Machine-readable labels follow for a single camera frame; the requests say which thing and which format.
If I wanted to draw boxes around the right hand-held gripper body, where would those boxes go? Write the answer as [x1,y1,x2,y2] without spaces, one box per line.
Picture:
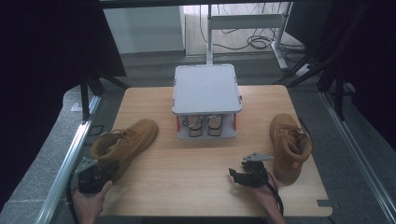
[241,151,276,189]

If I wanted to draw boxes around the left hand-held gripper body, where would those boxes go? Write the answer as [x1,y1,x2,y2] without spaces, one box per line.
[75,156,114,196]

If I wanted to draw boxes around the tan suede boot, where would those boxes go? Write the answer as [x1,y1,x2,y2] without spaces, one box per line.
[269,112,313,187]
[90,118,160,183]

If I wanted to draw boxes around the black high-heel sandal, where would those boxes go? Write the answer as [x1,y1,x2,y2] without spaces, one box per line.
[186,114,205,138]
[205,114,225,137]

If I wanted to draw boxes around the white two-tier shoe rack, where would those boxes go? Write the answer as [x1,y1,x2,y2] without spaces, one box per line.
[171,63,243,141]

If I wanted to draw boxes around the person's right hand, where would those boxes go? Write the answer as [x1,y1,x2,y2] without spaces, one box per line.
[249,177,282,217]

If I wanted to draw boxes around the person's left hand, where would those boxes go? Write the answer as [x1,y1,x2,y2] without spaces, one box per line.
[71,179,113,224]

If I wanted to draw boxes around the dark floor socket cover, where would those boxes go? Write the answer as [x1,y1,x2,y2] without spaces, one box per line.
[85,124,105,146]

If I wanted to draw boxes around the black metal stand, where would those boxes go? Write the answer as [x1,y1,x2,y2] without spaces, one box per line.
[273,0,347,121]
[78,62,132,124]

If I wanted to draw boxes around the white power strip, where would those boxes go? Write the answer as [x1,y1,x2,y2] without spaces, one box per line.
[293,63,312,78]

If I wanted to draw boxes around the black curtain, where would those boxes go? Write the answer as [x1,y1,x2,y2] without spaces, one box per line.
[0,0,127,213]
[285,0,396,153]

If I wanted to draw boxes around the white cabinet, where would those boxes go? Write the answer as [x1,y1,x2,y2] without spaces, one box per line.
[103,6,186,55]

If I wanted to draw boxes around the aluminium floor rail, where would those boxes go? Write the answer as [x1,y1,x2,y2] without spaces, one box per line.
[34,94,103,224]
[320,91,396,224]

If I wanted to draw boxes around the left hand-held gripper cable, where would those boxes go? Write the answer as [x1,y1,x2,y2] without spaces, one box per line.
[65,173,80,224]

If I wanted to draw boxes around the hand-held gripper cable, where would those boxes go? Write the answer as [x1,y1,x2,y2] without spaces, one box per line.
[65,173,80,224]
[264,172,285,217]

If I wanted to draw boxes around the right hand-held gripper cable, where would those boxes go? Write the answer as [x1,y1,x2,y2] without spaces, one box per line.
[264,172,285,217]

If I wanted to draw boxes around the black floor cables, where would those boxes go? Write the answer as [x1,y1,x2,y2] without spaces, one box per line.
[199,3,306,54]

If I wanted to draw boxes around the white desk frame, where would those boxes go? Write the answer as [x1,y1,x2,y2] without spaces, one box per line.
[205,1,294,71]

